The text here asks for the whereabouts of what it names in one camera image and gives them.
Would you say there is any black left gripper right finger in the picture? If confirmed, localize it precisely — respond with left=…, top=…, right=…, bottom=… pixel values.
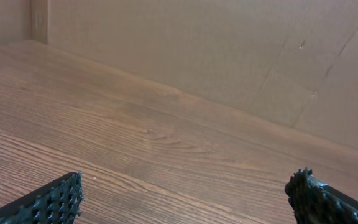
left=285, top=168, right=358, bottom=224

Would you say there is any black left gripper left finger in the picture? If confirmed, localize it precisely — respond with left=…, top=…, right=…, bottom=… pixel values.
left=0, top=172, right=84, bottom=224

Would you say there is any cardboard wall panel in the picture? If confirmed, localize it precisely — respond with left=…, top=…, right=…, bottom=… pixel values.
left=0, top=0, right=358, bottom=148

